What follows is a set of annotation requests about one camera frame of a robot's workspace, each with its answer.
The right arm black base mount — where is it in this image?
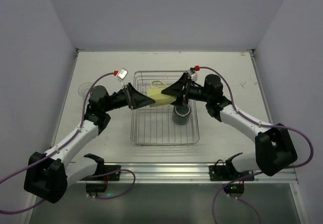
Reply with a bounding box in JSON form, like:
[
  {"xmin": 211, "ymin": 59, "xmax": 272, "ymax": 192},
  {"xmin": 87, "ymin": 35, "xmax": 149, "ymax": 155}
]
[{"xmin": 208, "ymin": 152, "xmax": 257, "ymax": 181}]

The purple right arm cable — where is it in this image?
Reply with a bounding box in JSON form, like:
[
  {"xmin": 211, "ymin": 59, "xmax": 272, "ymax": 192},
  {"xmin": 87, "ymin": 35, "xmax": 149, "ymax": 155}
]
[{"xmin": 199, "ymin": 66, "xmax": 315, "ymax": 169}]

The clear faceted glass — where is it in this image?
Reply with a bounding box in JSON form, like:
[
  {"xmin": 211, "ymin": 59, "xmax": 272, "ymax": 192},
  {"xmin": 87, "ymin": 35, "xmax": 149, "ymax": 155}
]
[{"xmin": 78, "ymin": 82, "xmax": 92, "ymax": 100}]

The yellow-green ceramic mug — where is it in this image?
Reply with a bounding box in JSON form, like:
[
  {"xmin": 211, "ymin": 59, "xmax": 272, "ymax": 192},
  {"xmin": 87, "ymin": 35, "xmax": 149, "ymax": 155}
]
[{"xmin": 146, "ymin": 80, "xmax": 176, "ymax": 107}]

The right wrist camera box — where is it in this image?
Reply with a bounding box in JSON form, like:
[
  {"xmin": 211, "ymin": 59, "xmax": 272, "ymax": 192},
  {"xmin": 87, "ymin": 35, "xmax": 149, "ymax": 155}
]
[{"xmin": 186, "ymin": 66, "xmax": 200, "ymax": 81}]

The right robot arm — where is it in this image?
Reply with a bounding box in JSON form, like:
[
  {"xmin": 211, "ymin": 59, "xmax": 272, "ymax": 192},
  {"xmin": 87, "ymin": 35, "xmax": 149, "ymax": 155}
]
[{"xmin": 162, "ymin": 73, "xmax": 298, "ymax": 176}]

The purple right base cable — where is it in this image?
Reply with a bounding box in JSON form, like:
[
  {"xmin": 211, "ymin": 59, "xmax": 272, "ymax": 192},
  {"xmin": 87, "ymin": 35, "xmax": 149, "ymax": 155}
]
[{"xmin": 213, "ymin": 171, "xmax": 265, "ymax": 224}]

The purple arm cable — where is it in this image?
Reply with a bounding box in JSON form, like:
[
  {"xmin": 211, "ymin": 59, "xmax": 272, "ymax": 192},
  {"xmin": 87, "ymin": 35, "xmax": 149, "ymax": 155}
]
[
  {"xmin": 199, "ymin": 66, "xmax": 315, "ymax": 169},
  {"xmin": 0, "ymin": 71, "xmax": 118, "ymax": 214}
]

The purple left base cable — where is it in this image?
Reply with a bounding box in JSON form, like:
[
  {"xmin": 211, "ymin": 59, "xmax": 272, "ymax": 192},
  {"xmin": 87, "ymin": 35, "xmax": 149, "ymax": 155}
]
[{"xmin": 85, "ymin": 168, "xmax": 137, "ymax": 200}]

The dark grey ceramic mug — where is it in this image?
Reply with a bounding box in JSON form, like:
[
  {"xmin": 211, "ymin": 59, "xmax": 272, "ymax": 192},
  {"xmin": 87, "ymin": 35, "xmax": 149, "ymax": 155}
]
[{"xmin": 172, "ymin": 104, "xmax": 191, "ymax": 125}]

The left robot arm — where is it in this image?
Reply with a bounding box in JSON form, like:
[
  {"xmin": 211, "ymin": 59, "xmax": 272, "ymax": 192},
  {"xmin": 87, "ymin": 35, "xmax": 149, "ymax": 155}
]
[{"xmin": 24, "ymin": 83, "xmax": 155, "ymax": 203}]

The metal wire dish rack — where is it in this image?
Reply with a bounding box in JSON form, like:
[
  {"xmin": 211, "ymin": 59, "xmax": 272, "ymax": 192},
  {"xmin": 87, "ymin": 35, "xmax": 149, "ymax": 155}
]
[{"xmin": 131, "ymin": 71, "xmax": 199, "ymax": 146}]

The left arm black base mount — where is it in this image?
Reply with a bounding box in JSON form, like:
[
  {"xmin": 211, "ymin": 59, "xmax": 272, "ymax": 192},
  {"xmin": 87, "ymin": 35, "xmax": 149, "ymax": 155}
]
[{"xmin": 83, "ymin": 165, "xmax": 121, "ymax": 182}]

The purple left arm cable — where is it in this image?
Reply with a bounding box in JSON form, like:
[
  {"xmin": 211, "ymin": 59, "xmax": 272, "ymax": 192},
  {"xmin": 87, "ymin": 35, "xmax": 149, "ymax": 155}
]
[{"xmin": 0, "ymin": 71, "xmax": 118, "ymax": 214}]

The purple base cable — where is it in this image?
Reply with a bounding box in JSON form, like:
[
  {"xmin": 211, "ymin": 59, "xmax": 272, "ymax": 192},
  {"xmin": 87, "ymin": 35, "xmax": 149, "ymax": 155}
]
[
  {"xmin": 85, "ymin": 168, "xmax": 137, "ymax": 200},
  {"xmin": 213, "ymin": 171, "xmax": 265, "ymax": 224}
]

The aluminium table edge rail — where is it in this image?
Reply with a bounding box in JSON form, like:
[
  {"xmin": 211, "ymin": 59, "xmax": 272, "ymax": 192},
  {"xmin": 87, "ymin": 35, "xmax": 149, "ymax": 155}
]
[{"xmin": 34, "ymin": 161, "xmax": 298, "ymax": 184}]

